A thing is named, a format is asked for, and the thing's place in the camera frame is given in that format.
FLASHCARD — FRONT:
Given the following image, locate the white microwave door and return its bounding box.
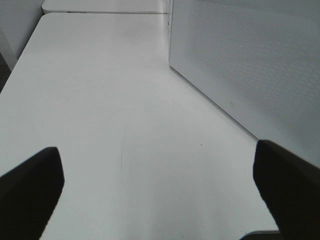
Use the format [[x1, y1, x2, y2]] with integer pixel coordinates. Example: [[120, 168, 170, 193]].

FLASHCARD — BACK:
[[169, 0, 320, 166]]

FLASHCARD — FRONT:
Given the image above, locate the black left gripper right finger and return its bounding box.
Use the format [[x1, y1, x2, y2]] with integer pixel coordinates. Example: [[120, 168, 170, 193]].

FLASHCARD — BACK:
[[253, 140, 320, 240]]

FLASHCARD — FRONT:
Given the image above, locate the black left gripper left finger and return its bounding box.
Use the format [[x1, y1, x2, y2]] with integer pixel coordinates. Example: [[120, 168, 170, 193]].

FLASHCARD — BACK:
[[0, 147, 65, 240]]

